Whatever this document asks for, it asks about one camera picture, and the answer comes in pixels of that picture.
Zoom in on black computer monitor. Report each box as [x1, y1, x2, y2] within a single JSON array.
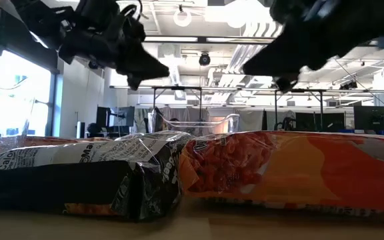
[[95, 105, 135, 129], [353, 105, 384, 131]]

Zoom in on silver snack packet bottom centre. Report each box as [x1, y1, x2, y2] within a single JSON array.
[[0, 130, 193, 223]]

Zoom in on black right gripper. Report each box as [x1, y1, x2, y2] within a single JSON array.
[[243, 16, 349, 93]]

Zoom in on white ring ceiling lamp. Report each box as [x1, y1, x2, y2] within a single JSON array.
[[173, 8, 193, 28]]

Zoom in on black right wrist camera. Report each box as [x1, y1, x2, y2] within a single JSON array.
[[270, 0, 341, 26]]

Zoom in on black metal stand frame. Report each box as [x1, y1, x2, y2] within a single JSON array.
[[151, 85, 203, 133], [273, 88, 325, 133]]

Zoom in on black office chair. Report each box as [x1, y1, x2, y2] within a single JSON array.
[[85, 122, 103, 138]]

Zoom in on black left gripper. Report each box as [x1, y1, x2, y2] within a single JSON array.
[[58, 35, 170, 90]]

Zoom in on orange Maruchan noodle pack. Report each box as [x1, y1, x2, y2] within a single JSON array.
[[178, 130, 384, 214]]

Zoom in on black ceiling spot lamp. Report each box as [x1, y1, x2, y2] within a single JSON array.
[[339, 81, 359, 91]]

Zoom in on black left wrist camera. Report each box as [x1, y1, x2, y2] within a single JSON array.
[[75, 0, 147, 43]]

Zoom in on grey fabric curtain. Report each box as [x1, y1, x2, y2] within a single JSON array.
[[133, 105, 296, 134]]

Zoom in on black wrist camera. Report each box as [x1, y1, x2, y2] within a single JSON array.
[[75, 0, 147, 43], [270, 0, 341, 26]]

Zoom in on black ceiling camera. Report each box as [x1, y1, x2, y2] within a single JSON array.
[[198, 52, 212, 67]]

